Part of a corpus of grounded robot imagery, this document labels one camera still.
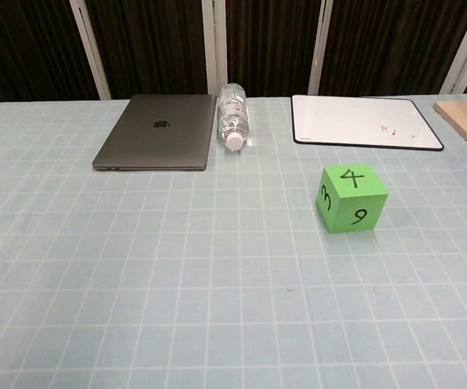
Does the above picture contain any white slanted frame post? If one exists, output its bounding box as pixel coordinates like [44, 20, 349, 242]
[439, 0, 467, 96]
[69, 0, 112, 101]

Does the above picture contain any grey closed laptop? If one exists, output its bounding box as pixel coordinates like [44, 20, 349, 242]
[92, 94, 217, 172]

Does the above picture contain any pale blue checked tablecloth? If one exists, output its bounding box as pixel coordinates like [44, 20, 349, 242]
[0, 92, 467, 389]

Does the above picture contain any white board with black rim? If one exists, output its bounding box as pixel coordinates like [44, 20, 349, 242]
[291, 94, 445, 153]

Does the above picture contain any green cube with black numbers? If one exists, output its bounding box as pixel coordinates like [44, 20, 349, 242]
[315, 164, 389, 235]

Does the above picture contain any clear plastic water bottle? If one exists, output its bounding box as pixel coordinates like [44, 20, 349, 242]
[216, 83, 250, 152]

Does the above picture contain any white upright frame post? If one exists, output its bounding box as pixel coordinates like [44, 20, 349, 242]
[307, 0, 335, 97]
[200, 0, 229, 97]

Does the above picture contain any dark ribbed curtain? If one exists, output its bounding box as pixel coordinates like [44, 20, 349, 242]
[0, 0, 467, 105]

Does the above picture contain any light wooden base board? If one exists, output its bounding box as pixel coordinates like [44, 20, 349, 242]
[433, 100, 467, 167]

